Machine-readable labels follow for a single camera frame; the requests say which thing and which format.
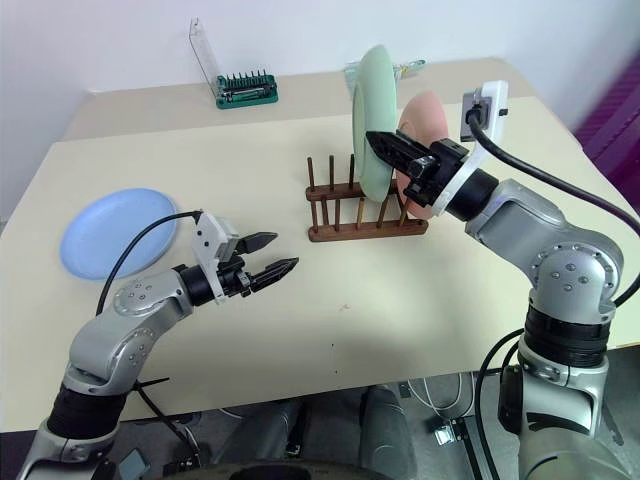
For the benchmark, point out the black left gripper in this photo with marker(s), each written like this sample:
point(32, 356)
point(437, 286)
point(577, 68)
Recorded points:
point(235, 280)

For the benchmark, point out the small grey box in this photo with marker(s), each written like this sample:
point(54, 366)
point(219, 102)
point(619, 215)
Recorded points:
point(443, 436)

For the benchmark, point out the wooden dish rack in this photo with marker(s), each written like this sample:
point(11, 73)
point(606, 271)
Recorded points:
point(365, 231)

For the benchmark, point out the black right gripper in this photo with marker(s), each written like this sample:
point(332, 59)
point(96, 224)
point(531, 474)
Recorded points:
point(435, 170)

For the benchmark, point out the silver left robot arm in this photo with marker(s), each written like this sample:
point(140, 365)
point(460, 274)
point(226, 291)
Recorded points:
point(125, 320)

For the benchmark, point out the green screwdriver bit set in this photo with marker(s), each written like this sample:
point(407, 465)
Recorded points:
point(247, 92)

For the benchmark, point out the dark grey rounded shape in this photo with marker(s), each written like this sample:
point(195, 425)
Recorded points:
point(385, 430)
point(275, 430)

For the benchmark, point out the purple object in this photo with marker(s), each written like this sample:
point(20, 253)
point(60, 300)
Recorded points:
point(615, 115)

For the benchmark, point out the pink plate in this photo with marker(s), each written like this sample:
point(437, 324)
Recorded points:
point(425, 115)

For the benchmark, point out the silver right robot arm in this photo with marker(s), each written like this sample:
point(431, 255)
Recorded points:
point(525, 225)

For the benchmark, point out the blue plate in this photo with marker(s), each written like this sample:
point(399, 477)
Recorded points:
point(115, 230)

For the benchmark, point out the clear plastic case lid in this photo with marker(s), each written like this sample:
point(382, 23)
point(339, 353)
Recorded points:
point(204, 55)

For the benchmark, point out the green plate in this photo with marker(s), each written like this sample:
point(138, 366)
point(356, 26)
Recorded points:
point(372, 100)

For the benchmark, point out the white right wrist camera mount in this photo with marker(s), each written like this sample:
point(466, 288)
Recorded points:
point(495, 115)

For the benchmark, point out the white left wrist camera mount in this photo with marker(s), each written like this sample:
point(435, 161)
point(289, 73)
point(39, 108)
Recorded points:
point(207, 240)

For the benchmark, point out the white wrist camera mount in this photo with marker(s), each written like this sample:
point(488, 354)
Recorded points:
point(495, 115)
point(207, 240)

